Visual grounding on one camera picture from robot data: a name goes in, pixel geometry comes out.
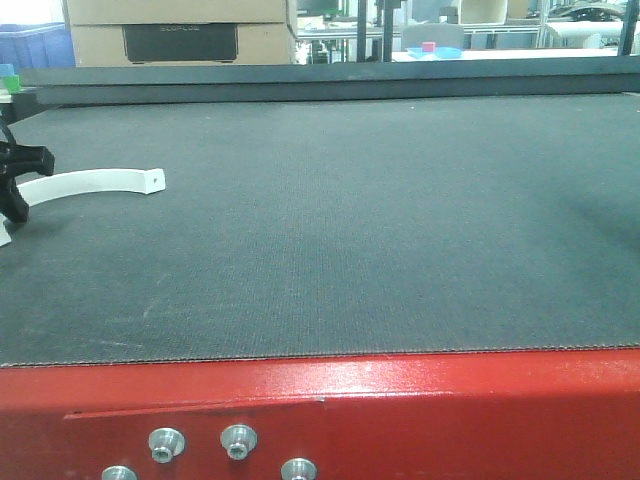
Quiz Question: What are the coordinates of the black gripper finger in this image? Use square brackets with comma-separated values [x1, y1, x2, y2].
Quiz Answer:
[1, 141, 55, 176]
[1, 177, 29, 223]

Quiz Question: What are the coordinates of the blue tray in background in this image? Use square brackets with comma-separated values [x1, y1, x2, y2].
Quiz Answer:
[405, 47, 463, 60]

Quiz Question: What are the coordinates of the green cube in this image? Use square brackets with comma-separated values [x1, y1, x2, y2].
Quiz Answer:
[1, 75, 22, 94]

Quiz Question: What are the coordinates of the silver bolt upper right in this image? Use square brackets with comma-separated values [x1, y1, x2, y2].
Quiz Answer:
[220, 424, 258, 461]

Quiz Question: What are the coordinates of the silver bolt lower left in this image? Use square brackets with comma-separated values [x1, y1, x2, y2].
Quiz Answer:
[100, 465, 138, 480]

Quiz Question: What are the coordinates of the silver bolt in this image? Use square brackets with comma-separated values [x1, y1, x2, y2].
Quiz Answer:
[280, 457, 318, 480]
[148, 427, 186, 464]
[100, 465, 138, 480]
[220, 424, 258, 461]

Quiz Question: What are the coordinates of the silver bolt lower right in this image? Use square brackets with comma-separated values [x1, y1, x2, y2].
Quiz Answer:
[280, 457, 318, 480]

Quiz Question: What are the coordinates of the silver bolt upper left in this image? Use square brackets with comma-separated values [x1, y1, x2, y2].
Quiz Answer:
[148, 427, 186, 464]

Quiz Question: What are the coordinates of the red metal robot base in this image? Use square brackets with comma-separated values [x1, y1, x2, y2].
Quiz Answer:
[1, 349, 639, 479]

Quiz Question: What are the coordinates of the dark grey table mat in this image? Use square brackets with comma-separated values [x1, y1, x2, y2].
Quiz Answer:
[1, 94, 639, 366]

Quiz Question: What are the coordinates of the white curved plastic clamp strap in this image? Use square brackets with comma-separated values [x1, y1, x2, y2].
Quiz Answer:
[0, 167, 166, 248]

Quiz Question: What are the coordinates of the cardboard box with black label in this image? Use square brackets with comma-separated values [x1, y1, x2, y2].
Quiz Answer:
[65, 0, 297, 67]

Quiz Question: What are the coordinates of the blue plastic crate far left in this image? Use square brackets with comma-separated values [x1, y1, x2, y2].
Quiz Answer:
[1, 22, 76, 71]

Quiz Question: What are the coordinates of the dark grey board at back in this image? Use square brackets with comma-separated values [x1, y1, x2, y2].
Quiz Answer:
[20, 56, 639, 106]

